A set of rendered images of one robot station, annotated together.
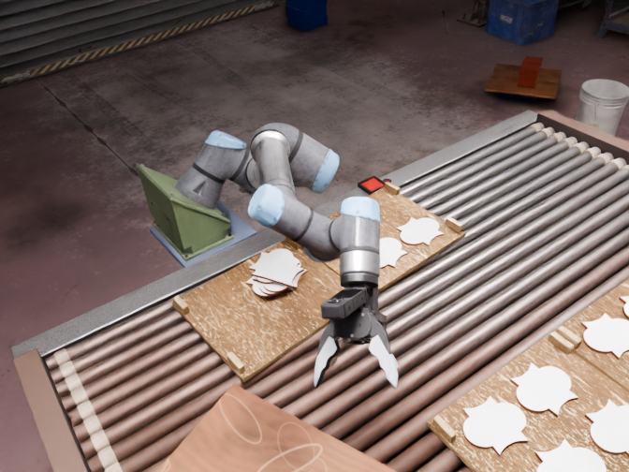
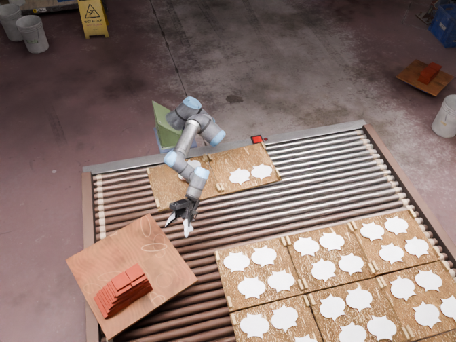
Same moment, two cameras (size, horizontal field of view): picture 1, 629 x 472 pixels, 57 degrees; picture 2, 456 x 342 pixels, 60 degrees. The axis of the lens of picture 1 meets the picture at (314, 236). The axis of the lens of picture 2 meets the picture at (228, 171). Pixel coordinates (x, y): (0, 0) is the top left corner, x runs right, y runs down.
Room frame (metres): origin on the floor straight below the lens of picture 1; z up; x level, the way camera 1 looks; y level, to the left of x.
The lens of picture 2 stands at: (-0.29, -0.57, 2.94)
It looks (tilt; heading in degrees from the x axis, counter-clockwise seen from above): 50 degrees down; 16
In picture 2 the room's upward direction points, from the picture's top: 3 degrees clockwise
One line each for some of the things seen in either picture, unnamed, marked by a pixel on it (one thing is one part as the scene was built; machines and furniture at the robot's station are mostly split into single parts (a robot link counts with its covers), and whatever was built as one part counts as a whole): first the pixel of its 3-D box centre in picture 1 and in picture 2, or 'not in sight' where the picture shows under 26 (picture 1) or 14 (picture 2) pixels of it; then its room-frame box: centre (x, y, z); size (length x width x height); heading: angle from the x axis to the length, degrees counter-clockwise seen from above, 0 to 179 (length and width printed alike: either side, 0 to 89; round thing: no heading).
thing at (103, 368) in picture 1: (366, 236); (240, 164); (1.42, -0.16, 0.90); 1.95 x 0.05 x 0.05; 122
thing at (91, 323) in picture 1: (334, 214); (233, 148); (1.56, -0.07, 0.89); 2.08 x 0.08 x 0.06; 122
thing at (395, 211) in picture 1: (377, 236); (243, 167); (1.38, -0.20, 0.93); 0.41 x 0.35 x 0.02; 126
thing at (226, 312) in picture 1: (268, 301); (182, 182); (1.13, 0.14, 0.93); 0.41 x 0.35 x 0.02; 128
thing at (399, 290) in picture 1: (420, 278); (250, 193); (1.21, -0.30, 0.90); 1.95 x 0.05 x 0.05; 122
